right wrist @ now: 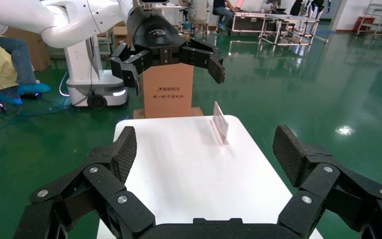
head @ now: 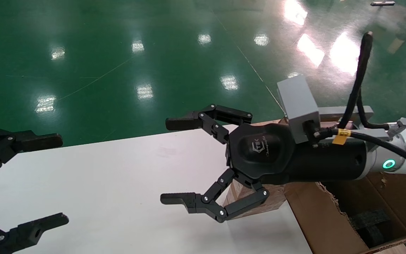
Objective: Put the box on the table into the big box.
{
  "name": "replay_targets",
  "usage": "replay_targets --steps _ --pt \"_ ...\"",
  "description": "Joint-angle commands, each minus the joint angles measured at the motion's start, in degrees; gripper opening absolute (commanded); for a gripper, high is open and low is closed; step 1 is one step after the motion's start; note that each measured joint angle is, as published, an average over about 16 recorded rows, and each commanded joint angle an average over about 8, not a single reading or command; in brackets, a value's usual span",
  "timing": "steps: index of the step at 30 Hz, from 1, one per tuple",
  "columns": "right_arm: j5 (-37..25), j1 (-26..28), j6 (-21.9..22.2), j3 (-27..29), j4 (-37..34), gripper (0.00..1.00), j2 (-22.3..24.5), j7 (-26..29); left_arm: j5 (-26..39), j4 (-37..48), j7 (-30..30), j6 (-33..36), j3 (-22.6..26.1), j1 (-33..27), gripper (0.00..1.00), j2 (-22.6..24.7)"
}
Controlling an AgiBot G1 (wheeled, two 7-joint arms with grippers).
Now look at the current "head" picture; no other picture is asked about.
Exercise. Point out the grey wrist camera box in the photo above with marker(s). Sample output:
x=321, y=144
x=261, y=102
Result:
x=298, y=106

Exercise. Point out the grey flat bar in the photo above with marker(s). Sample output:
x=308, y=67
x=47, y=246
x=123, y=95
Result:
x=382, y=3

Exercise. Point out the big open cardboard box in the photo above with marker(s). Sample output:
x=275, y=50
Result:
x=323, y=218

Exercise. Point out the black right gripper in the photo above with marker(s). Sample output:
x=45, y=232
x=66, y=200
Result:
x=270, y=151

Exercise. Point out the black foam block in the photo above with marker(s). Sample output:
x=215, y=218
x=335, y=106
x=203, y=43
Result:
x=372, y=225

